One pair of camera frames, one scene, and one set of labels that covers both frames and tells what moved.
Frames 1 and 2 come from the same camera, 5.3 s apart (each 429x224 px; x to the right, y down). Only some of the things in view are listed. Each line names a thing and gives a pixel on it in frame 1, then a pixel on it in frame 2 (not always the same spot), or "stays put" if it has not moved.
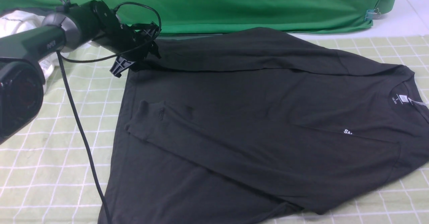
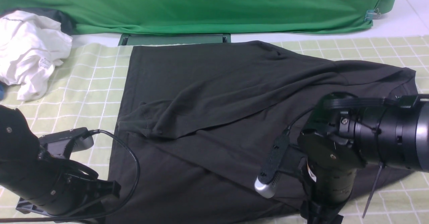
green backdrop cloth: (184, 8) stays put
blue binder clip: (371, 14) stays put
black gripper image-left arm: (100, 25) → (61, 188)
